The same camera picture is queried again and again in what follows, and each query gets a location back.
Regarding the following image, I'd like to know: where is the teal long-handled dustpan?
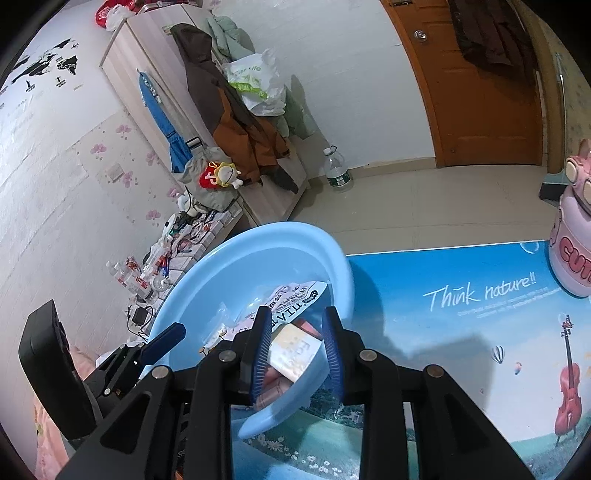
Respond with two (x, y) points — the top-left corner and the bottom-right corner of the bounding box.
(541, 53), (570, 201)

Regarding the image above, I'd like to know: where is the red bag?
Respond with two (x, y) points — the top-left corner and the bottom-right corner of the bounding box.
(95, 0), (139, 31)

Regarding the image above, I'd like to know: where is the brown hanging jacket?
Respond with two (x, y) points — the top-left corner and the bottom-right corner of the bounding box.
(171, 23), (298, 195)

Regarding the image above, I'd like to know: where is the pale green coat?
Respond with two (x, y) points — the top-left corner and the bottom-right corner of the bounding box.
(205, 14), (319, 139)

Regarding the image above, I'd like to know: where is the large clear water bottle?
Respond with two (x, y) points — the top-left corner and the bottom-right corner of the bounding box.
(322, 145), (354, 193)

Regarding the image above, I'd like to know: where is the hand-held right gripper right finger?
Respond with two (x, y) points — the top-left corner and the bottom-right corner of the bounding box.
(322, 306), (532, 480)

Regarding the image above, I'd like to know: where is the pink cylindrical bottle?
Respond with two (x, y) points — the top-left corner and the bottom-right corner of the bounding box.
(254, 318), (324, 411)

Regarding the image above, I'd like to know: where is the white plastic shopping bag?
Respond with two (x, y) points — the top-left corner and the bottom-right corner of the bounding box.
(222, 48), (287, 116)

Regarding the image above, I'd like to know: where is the pile of small clutter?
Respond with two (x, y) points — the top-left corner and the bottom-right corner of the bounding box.
(139, 203), (241, 296)

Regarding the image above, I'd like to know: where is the white printed snack packet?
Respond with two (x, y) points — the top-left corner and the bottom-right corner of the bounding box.
(201, 281), (331, 356)

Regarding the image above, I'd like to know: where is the brown wooden door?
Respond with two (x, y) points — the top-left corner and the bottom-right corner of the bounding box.
(381, 0), (555, 169)

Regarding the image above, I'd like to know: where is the black world map decal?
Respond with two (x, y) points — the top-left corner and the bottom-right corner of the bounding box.
(11, 39), (79, 79)

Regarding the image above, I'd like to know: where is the beige cardboard box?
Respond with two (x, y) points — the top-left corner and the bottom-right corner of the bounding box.
(270, 323), (324, 383)

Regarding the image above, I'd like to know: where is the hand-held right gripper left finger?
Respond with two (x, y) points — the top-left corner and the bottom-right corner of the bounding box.
(58, 306), (273, 480)

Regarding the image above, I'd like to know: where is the blue hanging cloth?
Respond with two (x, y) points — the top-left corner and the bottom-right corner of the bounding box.
(137, 69), (192, 174)

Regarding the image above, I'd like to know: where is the beige wooden wardrobe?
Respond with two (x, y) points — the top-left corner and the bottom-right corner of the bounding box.
(100, 4), (311, 227)

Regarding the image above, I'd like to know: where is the light blue plastic basin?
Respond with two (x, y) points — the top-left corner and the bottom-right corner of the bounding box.
(150, 222), (355, 439)

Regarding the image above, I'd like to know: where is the sunflower plush with red heart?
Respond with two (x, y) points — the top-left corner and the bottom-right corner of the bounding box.
(199, 161), (245, 191)

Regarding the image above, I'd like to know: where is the dark brown jacket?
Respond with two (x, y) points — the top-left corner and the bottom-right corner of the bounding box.
(448, 0), (541, 75)

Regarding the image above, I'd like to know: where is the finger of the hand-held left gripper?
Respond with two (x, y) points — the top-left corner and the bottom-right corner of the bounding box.
(92, 323), (187, 407)

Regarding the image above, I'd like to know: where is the large pink water jug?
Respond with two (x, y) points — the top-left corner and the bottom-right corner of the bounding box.
(549, 141), (591, 298)

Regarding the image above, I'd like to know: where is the clear bottle with red label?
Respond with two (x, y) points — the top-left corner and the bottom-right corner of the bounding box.
(106, 261), (139, 294)

